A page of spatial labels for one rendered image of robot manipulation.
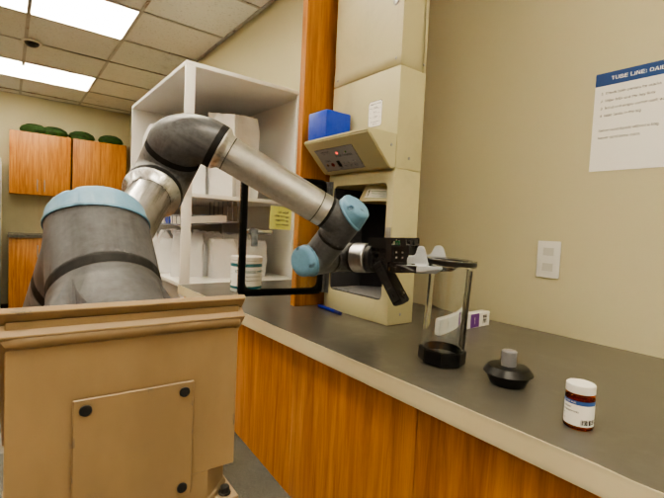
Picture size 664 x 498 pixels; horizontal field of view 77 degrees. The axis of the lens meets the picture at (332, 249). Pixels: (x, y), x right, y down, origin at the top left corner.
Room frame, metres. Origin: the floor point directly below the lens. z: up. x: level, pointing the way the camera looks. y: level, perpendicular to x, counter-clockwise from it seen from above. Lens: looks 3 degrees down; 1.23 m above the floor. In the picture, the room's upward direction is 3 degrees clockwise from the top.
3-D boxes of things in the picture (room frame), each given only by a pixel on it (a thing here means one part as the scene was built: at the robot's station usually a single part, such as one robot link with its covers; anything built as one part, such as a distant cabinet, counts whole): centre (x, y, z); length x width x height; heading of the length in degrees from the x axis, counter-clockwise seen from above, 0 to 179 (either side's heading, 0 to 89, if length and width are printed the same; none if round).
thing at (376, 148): (1.34, -0.03, 1.46); 0.32 x 0.12 x 0.10; 38
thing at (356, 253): (1.06, -0.08, 1.16); 0.08 x 0.05 x 0.08; 143
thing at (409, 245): (1.01, -0.15, 1.17); 0.12 x 0.08 x 0.09; 53
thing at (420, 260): (0.91, -0.20, 1.17); 0.09 x 0.03 x 0.06; 29
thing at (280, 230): (1.41, 0.16, 1.19); 0.30 x 0.01 x 0.40; 118
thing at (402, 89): (1.45, -0.18, 1.33); 0.32 x 0.25 x 0.77; 38
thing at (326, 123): (1.42, 0.03, 1.56); 0.10 x 0.10 x 0.09; 38
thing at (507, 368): (0.81, -0.35, 0.97); 0.09 x 0.09 x 0.07
